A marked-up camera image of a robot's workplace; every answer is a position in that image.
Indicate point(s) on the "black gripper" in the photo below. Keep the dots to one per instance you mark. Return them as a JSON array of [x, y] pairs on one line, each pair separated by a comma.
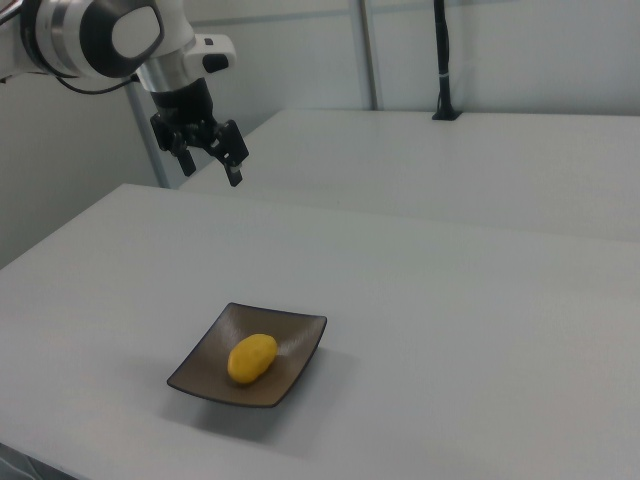
[[182, 107]]

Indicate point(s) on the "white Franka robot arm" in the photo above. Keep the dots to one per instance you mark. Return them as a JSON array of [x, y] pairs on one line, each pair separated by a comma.
[[75, 40]]

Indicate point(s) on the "brown square ceramic plate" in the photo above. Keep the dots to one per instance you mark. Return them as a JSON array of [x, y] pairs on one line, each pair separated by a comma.
[[210, 370]]

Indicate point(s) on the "gray partition post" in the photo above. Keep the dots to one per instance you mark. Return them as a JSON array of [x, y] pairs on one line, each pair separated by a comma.
[[150, 155], [371, 55]]

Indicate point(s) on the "black camera pole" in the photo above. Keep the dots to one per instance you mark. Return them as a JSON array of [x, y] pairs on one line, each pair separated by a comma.
[[444, 60]]

